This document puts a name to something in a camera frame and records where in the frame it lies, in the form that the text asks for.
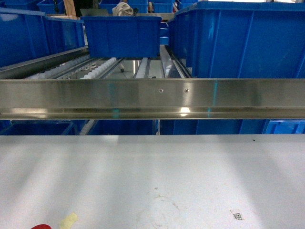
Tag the red push button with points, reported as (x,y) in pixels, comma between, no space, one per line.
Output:
(42,226)

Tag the white roller track centre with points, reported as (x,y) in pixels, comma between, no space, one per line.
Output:
(140,73)

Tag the white roller track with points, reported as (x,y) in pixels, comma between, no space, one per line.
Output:
(100,69)
(140,73)

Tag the white roller track left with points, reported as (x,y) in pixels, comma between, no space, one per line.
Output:
(100,69)

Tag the blue bin lower left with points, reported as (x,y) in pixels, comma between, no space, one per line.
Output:
(39,128)

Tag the blue bin centre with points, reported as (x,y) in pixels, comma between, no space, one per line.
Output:
(123,36)

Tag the white cloth bundle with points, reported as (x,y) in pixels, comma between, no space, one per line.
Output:
(122,9)

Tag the large blue bin right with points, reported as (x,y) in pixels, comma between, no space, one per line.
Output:
(215,39)

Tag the blue bin lower right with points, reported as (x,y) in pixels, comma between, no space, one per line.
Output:
(285,127)

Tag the blue bin left rear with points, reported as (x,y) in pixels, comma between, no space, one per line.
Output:
(64,34)

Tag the QR code sticker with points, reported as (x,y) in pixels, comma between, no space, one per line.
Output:
(237,214)

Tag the yellow tape piece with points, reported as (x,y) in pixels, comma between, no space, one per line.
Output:
(68,221)

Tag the blue bin far left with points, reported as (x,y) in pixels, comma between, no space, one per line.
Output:
(22,36)

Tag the steel shelf front rail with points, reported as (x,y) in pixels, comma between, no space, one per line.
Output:
(153,99)

